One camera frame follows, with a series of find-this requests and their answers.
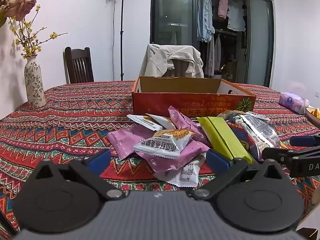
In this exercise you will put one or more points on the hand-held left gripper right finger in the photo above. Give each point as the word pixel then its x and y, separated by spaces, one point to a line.
pixel 217 160

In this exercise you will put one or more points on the red blue snack packet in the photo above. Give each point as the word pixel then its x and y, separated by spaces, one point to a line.
pixel 246 142

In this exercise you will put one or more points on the pink hanging garment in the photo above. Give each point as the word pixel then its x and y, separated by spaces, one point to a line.
pixel 223 8

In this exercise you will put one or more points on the patterned red tablecloth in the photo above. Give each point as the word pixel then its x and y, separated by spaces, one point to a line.
pixel 75 120

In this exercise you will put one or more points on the yellow flower branches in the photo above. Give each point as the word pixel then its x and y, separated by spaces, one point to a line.
pixel 30 40

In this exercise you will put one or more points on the studio light stand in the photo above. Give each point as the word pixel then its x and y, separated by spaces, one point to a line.
pixel 122 30

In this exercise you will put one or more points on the green snack packet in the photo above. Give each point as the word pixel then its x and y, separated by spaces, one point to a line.
pixel 222 135

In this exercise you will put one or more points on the bowl with orange pieces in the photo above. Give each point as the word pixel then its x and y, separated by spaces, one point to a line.
pixel 313 116

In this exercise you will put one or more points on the purple tissue pack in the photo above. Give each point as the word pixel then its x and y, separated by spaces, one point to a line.
pixel 293 102

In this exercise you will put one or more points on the dark wooden chair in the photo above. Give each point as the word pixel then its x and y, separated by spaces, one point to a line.
pixel 78 65

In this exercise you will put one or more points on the white orange snack packet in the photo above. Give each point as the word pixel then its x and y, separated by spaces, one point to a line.
pixel 163 122
pixel 160 145
pixel 140 121
pixel 185 176

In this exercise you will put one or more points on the grey hanging garment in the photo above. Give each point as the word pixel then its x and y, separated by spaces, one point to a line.
pixel 214 55

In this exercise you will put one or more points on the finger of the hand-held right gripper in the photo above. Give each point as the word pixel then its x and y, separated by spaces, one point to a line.
pixel 273 155
pixel 303 140

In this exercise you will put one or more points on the beige jacket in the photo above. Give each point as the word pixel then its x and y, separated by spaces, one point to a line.
pixel 156 60

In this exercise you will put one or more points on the light blue hanging shirt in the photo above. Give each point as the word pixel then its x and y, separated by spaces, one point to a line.
pixel 205 17

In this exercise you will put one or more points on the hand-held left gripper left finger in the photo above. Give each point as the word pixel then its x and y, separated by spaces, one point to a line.
pixel 100 159

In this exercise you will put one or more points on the floral ceramic vase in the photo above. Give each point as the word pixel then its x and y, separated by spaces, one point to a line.
pixel 35 82

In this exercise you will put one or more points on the white hanging top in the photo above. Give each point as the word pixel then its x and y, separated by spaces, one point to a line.
pixel 236 17

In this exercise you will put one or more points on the glass sliding door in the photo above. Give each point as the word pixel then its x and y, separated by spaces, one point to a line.
pixel 175 17

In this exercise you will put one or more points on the white dark-print snack packet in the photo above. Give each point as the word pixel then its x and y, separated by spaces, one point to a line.
pixel 260 130

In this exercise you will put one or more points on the silver snack packet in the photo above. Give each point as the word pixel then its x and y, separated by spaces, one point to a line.
pixel 226 115

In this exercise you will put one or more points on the pink roses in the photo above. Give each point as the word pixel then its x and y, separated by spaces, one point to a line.
pixel 21 2

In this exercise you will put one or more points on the brown chair under jacket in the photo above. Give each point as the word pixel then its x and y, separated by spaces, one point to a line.
pixel 180 68

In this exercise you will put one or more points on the red orange cardboard box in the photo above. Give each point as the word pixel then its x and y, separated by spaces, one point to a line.
pixel 190 100

